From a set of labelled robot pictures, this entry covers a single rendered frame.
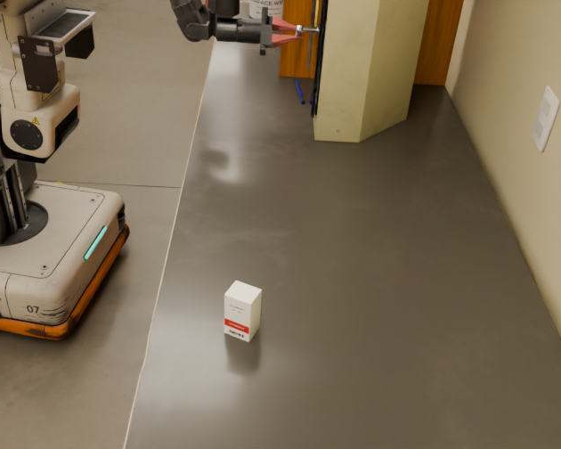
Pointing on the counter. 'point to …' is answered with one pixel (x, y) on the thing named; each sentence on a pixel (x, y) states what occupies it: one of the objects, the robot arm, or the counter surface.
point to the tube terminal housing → (368, 67)
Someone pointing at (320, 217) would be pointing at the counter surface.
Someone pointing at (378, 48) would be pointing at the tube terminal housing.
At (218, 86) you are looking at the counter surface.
